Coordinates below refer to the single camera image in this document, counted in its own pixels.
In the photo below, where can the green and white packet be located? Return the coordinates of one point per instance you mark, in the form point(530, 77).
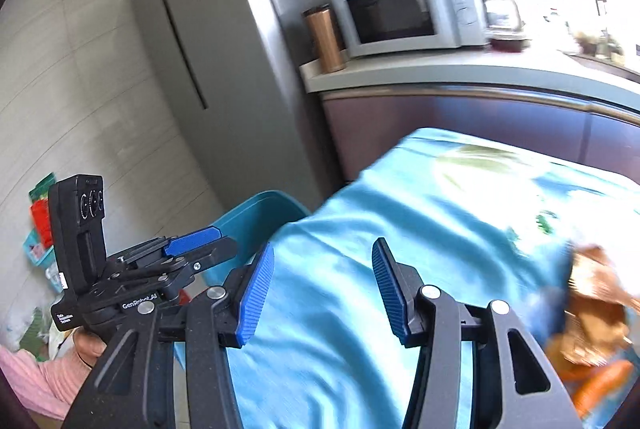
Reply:
point(35, 329)

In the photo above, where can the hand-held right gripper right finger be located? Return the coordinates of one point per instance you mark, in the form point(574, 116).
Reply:
point(390, 299)

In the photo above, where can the teal plastic bin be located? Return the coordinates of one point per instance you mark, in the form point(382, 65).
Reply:
point(260, 214)

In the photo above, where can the dark red lidded bowl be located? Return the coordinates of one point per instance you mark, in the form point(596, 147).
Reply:
point(507, 43)

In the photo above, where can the kitchen sink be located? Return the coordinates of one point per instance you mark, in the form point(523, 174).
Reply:
point(605, 64)

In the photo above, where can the orange snack packet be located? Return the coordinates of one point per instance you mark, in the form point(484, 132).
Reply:
point(600, 384)

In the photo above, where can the pale blue microwave oven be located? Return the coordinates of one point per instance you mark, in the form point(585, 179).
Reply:
point(395, 14)

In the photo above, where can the glass kettle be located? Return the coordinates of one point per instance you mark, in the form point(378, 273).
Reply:
point(502, 9)

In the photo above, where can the person's left hand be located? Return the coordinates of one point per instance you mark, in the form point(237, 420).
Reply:
point(89, 349)

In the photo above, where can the copper travel tumbler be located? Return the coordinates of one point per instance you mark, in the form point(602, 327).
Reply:
point(325, 41)

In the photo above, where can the grey double-door refrigerator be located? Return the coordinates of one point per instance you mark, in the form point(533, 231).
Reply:
point(225, 59)

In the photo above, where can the green and red packet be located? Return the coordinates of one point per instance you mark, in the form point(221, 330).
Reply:
point(42, 209)

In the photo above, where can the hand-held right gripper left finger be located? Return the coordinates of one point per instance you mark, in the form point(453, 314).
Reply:
point(255, 299)

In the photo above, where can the kitchen counter cabinet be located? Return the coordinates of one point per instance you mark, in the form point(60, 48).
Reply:
point(450, 119)

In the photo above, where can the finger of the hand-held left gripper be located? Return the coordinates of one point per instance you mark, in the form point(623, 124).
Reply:
point(220, 254)
point(192, 241)

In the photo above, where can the teal packet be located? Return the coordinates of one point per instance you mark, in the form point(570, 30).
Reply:
point(36, 249)

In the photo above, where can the blue floral tablecloth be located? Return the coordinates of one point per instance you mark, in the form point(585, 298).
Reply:
point(350, 209)

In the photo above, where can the red bag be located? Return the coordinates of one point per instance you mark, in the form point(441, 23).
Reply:
point(184, 295)

